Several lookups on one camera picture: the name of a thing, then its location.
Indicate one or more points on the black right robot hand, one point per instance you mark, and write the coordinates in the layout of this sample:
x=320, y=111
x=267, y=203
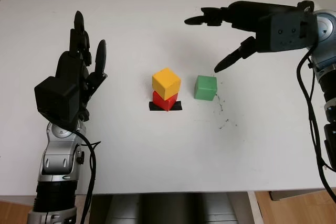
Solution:
x=246, y=15

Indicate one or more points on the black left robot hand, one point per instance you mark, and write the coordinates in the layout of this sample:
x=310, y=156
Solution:
x=71, y=66

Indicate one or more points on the green wooden block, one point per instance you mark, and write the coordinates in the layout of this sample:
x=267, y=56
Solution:
x=204, y=87

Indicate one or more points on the yellow wooden block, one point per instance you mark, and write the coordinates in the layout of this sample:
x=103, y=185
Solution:
x=165, y=82

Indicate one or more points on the red wooden block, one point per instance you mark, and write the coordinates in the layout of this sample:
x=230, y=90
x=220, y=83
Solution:
x=161, y=100

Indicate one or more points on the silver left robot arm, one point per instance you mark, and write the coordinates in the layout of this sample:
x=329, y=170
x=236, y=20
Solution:
x=57, y=155

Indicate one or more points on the black tape strip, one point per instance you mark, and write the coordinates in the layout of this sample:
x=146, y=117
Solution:
x=179, y=106

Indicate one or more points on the grey robot torso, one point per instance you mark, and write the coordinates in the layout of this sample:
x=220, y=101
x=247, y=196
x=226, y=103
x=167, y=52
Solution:
x=173, y=208

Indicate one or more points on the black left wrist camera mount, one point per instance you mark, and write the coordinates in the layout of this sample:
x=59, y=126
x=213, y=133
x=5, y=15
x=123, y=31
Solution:
x=57, y=98

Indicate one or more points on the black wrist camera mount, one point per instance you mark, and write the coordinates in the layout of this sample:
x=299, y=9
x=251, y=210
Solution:
x=286, y=32
x=57, y=98

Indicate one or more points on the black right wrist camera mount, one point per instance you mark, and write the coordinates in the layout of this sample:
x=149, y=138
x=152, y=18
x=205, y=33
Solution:
x=286, y=32

